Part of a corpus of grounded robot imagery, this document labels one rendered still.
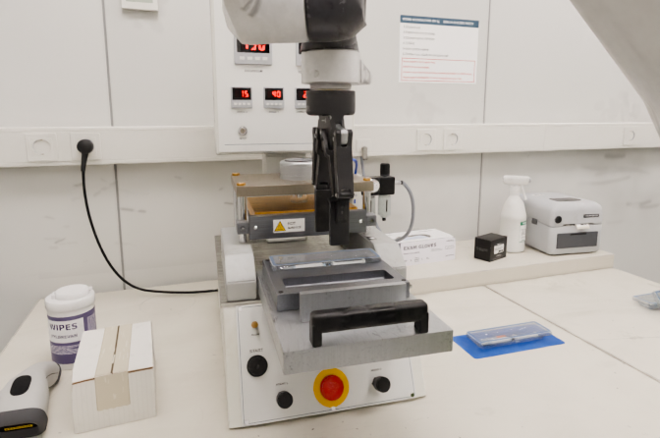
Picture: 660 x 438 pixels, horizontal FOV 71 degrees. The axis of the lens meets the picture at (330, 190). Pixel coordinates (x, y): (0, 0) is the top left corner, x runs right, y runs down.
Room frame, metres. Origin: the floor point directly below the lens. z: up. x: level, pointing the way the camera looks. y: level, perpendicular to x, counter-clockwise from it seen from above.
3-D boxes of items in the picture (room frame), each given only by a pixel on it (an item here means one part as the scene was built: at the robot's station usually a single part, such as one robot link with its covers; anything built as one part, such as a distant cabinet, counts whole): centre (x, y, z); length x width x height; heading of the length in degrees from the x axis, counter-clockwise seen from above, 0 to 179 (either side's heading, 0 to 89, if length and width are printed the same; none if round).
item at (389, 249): (0.93, -0.09, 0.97); 0.26 x 0.05 x 0.07; 15
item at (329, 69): (0.74, -0.01, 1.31); 0.13 x 0.12 x 0.05; 106
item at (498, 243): (1.42, -0.51, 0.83); 0.09 x 0.06 x 0.07; 127
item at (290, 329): (0.67, -0.01, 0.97); 0.30 x 0.22 x 0.08; 15
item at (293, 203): (0.97, 0.06, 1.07); 0.22 x 0.17 x 0.10; 105
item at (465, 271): (1.46, -0.48, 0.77); 0.84 x 0.30 x 0.04; 109
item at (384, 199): (1.15, -0.12, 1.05); 0.15 x 0.05 x 0.15; 105
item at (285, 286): (0.72, 0.00, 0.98); 0.20 x 0.17 x 0.03; 105
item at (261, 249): (1.00, 0.07, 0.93); 0.46 x 0.35 x 0.01; 15
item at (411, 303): (0.54, -0.05, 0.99); 0.15 x 0.02 x 0.04; 105
